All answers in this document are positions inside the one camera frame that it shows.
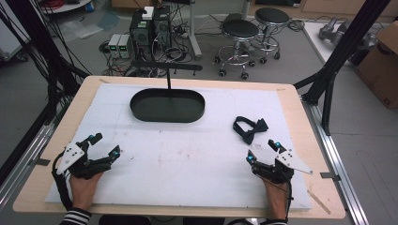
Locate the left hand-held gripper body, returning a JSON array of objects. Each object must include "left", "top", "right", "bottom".
[{"left": 55, "top": 141, "right": 113, "bottom": 180}]

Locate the wooden stick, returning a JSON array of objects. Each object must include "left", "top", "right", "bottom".
[{"left": 307, "top": 189, "right": 332, "bottom": 216}]

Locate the round white table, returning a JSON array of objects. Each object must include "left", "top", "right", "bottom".
[{"left": 39, "top": 0, "right": 94, "bottom": 15}]

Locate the black bow tie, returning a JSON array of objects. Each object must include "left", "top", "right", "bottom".
[{"left": 232, "top": 115, "right": 269, "bottom": 145}]

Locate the black frame stand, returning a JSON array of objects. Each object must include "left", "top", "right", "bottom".
[
  {"left": 0, "top": 0, "right": 92, "bottom": 127},
  {"left": 293, "top": 0, "right": 392, "bottom": 137}
]

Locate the black round stool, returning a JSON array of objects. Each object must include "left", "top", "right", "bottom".
[
  {"left": 253, "top": 7, "right": 291, "bottom": 65},
  {"left": 213, "top": 19, "right": 261, "bottom": 81}
]

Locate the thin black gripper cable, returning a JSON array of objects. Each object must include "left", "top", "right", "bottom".
[{"left": 255, "top": 174, "right": 295, "bottom": 221}]

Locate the aluminium rail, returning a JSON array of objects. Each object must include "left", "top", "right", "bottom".
[
  {"left": 300, "top": 98, "right": 371, "bottom": 225},
  {"left": 0, "top": 123, "right": 61, "bottom": 210}
]

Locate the clear plastic sheet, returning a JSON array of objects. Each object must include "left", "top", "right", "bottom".
[{"left": 58, "top": 11, "right": 121, "bottom": 40}]

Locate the white box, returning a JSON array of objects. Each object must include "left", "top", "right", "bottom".
[{"left": 141, "top": 6, "right": 155, "bottom": 21}]

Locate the person's right hand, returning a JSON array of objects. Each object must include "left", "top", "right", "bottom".
[{"left": 261, "top": 179, "right": 290, "bottom": 221}]

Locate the black computer tower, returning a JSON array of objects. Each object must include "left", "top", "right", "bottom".
[
  {"left": 129, "top": 10, "right": 155, "bottom": 61},
  {"left": 152, "top": 5, "right": 173, "bottom": 59}
]

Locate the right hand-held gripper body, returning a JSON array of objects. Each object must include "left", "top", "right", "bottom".
[{"left": 252, "top": 149, "right": 314, "bottom": 185}]

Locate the black stand with oval tray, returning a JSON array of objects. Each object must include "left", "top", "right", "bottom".
[{"left": 129, "top": 61, "right": 207, "bottom": 124}]

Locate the striped left sleeve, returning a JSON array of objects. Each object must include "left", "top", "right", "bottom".
[{"left": 59, "top": 207, "right": 93, "bottom": 225}]

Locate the grey machine part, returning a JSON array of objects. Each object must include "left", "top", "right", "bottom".
[{"left": 318, "top": 16, "right": 380, "bottom": 52}]

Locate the white foam mat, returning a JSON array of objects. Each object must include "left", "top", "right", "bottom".
[{"left": 44, "top": 82, "right": 313, "bottom": 211}]

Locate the dark right sleeve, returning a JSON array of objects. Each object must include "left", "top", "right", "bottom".
[{"left": 258, "top": 218, "right": 289, "bottom": 225}]

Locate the grey power supply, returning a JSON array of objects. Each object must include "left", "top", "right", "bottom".
[
  {"left": 107, "top": 33, "right": 122, "bottom": 59},
  {"left": 118, "top": 34, "right": 132, "bottom": 59}
]

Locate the thick black gripper cable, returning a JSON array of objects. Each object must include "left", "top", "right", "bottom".
[{"left": 51, "top": 152, "right": 75, "bottom": 212}]

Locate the tangle of floor cables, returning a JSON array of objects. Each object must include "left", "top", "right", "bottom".
[{"left": 99, "top": 18, "right": 197, "bottom": 78}]

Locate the person's left hand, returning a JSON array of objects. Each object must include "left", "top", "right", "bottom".
[{"left": 69, "top": 172, "right": 104, "bottom": 210}]

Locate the cardboard box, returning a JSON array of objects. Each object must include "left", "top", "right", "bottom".
[{"left": 354, "top": 21, "right": 398, "bottom": 110}]

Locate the grey desk leg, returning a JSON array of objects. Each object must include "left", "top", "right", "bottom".
[{"left": 187, "top": 0, "right": 204, "bottom": 61}]

